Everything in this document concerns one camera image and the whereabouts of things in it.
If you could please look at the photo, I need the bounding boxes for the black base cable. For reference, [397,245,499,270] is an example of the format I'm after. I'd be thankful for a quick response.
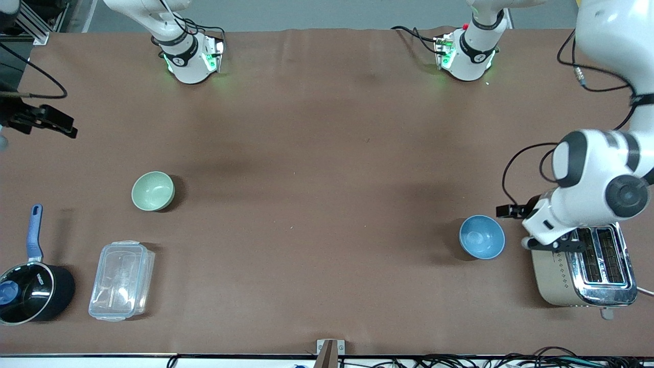
[159,0,227,50]
[390,25,441,55]

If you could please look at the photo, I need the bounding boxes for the clear plastic lidded container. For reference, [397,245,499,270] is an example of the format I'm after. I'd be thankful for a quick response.
[88,240,156,323]

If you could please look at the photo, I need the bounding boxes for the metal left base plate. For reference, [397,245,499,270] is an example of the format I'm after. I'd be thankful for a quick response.
[434,35,456,70]

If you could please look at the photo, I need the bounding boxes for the brown table mat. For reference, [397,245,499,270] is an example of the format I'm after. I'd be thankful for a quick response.
[0,28,654,357]

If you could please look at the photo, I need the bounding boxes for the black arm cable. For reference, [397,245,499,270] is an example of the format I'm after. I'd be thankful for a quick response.
[0,42,69,100]
[502,30,639,206]

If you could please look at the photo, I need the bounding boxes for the blue bowl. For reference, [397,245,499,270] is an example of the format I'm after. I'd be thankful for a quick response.
[458,215,506,260]

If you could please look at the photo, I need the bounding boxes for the black right base cable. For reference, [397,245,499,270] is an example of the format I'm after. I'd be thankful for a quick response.
[159,0,227,50]

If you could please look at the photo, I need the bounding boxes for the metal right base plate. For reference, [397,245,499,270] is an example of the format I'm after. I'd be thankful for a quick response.
[203,37,226,74]

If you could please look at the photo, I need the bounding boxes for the green bowl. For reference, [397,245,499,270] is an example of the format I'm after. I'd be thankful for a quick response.
[131,171,176,212]

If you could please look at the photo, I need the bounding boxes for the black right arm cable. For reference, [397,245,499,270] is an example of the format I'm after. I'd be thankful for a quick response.
[0,42,69,100]

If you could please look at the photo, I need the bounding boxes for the glass lid blue knob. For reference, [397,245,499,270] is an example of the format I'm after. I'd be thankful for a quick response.
[0,263,55,324]

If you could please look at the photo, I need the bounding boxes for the metal base plate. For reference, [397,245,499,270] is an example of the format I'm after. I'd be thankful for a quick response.
[434,35,456,70]
[203,37,226,74]

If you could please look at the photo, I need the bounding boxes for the black left base cable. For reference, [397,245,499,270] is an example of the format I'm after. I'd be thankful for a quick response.
[390,25,441,55]

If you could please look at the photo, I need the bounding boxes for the black cable bundle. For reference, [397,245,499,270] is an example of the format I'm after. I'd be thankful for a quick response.
[340,347,654,368]

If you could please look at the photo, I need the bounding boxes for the aluminium frame profile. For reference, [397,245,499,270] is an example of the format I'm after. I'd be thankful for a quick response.
[14,0,70,47]

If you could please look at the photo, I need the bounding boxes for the beige chrome toaster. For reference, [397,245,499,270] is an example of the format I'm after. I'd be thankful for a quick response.
[530,222,639,321]

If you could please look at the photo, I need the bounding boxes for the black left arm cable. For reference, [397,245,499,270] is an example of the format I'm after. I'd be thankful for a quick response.
[502,30,639,206]

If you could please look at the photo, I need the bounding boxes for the black pot blue handle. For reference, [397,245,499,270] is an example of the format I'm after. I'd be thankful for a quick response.
[0,204,76,326]

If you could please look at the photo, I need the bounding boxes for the metal bracket wooden post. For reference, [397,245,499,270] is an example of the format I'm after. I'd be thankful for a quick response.
[316,339,346,368]

